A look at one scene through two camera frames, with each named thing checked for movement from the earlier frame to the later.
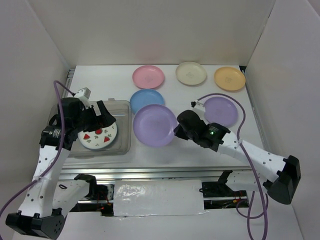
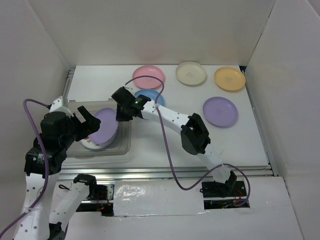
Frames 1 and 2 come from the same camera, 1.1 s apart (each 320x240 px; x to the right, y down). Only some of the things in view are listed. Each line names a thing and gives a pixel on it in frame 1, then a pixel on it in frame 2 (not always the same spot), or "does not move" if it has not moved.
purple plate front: [154, 125] -> [107, 128]
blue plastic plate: [145, 97] does not move
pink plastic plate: [148, 76] does not move
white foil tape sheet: [151, 197] does not move
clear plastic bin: [121, 110] does not move
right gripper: [178, 133] -> [121, 118]
